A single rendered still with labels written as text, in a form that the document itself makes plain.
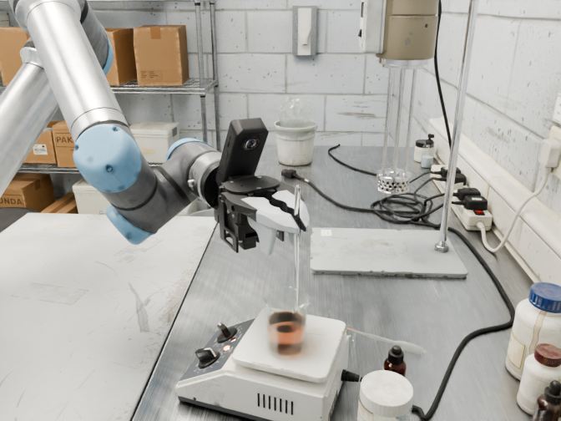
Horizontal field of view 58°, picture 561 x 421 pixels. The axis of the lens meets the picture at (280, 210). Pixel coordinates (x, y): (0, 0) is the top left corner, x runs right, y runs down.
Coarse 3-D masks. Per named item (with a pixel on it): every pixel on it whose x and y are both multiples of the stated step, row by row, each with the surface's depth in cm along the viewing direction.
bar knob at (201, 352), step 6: (204, 348) 66; (210, 348) 65; (198, 354) 66; (204, 354) 66; (210, 354) 65; (216, 354) 66; (204, 360) 66; (210, 360) 65; (216, 360) 65; (198, 366) 66; (204, 366) 65
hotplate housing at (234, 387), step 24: (336, 360) 64; (192, 384) 64; (216, 384) 62; (240, 384) 61; (264, 384) 60; (288, 384) 59; (312, 384) 59; (336, 384) 63; (216, 408) 64; (240, 408) 62; (264, 408) 61; (288, 408) 60; (312, 408) 59
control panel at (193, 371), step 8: (248, 320) 73; (240, 328) 71; (248, 328) 70; (216, 336) 73; (240, 336) 69; (208, 344) 72; (216, 344) 70; (224, 344) 69; (232, 344) 67; (224, 352) 66; (232, 352) 65; (224, 360) 64; (192, 368) 67; (200, 368) 65; (208, 368) 64; (216, 368) 63; (184, 376) 66; (192, 376) 64
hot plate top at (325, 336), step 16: (256, 320) 68; (320, 320) 68; (336, 320) 68; (256, 336) 65; (320, 336) 65; (336, 336) 65; (240, 352) 62; (256, 352) 62; (320, 352) 62; (336, 352) 62; (256, 368) 60; (272, 368) 59; (288, 368) 59; (304, 368) 59; (320, 368) 59
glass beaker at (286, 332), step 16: (288, 288) 62; (304, 288) 61; (272, 304) 62; (288, 304) 63; (304, 304) 58; (272, 320) 59; (288, 320) 58; (304, 320) 59; (272, 336) 60; (288, 336) 59; (304, 336) 60; (272, 352) 61; (288, 352) 60; (304, 352) 61
